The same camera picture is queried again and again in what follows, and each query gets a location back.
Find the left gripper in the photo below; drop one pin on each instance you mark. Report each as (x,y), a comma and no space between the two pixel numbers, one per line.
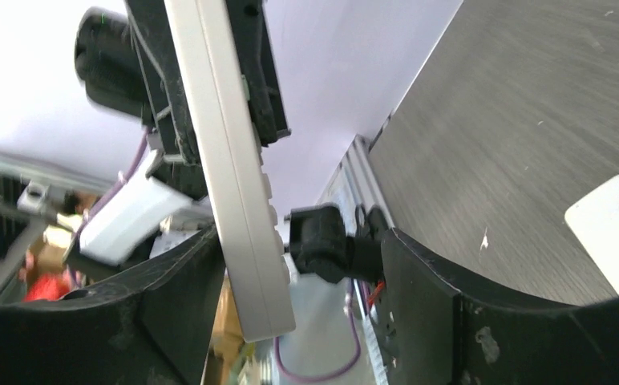
(144,81)

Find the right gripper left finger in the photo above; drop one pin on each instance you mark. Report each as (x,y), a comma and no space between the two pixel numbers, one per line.
(150,324)

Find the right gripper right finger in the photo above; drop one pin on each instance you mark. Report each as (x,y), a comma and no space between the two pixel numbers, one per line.
(454,326)

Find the white air conditioner remote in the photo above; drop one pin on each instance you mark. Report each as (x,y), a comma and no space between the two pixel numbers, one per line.
(239,191)

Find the white remote with red keypad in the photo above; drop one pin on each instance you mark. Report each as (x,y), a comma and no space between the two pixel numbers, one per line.
(594,220)

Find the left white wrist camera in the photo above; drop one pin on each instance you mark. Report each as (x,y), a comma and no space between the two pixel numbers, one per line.
(131,215)

